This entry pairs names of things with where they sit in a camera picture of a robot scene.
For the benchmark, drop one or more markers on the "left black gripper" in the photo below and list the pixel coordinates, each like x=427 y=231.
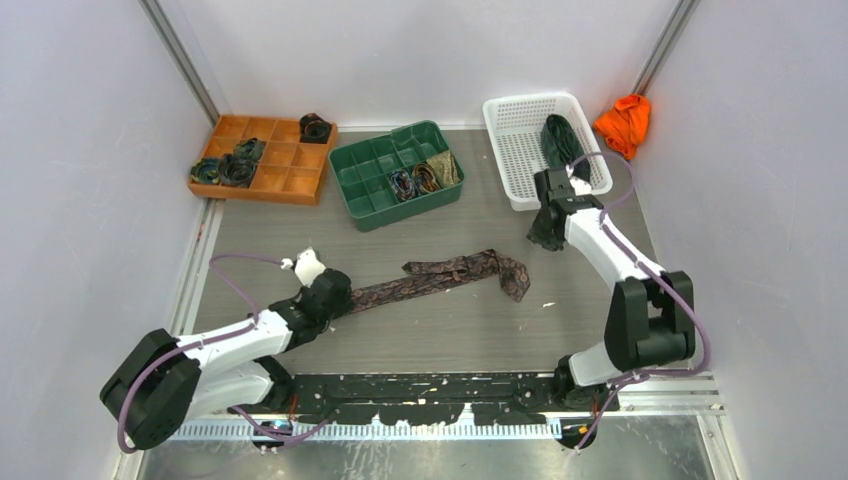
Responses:
x=343 y=306

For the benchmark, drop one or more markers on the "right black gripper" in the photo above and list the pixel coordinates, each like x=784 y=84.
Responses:
x=536 y=235

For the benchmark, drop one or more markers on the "brown paisley tie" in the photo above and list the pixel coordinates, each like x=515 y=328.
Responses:
x=427 y=278

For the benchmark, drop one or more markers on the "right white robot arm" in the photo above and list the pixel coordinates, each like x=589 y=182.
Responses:
x=648 y=322

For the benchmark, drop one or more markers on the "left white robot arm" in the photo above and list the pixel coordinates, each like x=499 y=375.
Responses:
x=166 y=380

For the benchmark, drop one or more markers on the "dark green tie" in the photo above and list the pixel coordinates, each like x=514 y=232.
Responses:
x=561 y=147

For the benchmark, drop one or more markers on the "white plastic basket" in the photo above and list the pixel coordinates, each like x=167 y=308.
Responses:
x=514 y=124

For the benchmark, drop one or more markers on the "orange cloth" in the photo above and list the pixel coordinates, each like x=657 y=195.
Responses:
x=625 y=125

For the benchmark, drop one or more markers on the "rolled olive gold tie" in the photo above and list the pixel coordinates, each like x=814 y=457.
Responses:
x=444 y=168

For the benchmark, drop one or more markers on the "green compartment tray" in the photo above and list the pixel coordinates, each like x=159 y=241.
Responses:
x=361 y=170

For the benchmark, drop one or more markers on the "rolled colourful striped tie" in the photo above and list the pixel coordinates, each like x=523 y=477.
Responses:
x=403 y=186

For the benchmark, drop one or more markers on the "rolled orange brown tie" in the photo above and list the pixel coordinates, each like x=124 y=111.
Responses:
x=425 y=179

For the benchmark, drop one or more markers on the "orange compartment tray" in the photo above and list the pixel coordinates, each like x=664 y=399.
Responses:
x=288 y=172

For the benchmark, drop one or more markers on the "rolled dark grey tie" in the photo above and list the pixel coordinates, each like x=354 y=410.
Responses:
x=235 y=171

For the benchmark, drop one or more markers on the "rolled green patterned tie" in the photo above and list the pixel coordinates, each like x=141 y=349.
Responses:
x=250 y=149

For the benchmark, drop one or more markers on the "rolled black tie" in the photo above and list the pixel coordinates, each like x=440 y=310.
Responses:
x=314 y=129

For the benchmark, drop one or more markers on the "rolled blue green tie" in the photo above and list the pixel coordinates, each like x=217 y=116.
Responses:
x=206 y=171

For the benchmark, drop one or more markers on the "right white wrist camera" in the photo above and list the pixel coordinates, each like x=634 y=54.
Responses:
x=580 y=186

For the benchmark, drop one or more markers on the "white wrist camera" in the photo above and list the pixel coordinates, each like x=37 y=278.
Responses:
x=580 y=186
x=306 y=266

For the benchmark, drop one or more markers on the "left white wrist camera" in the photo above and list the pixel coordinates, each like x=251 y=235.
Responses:
x=306 y=266

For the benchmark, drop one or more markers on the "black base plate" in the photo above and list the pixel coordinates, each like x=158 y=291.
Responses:
x=423 y=399

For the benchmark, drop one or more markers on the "right aluminium corner post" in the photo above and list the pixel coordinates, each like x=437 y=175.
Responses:
x=664 y=45

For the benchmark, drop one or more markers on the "aluminium corner post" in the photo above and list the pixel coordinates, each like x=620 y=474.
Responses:
x=176 y=49
x=664 y=45

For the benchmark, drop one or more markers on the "aluminium front rail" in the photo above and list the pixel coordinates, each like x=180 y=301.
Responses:
x=655 y=397

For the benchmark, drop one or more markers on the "left aluminium corner post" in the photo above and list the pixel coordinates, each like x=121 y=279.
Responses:
x=176 y=49

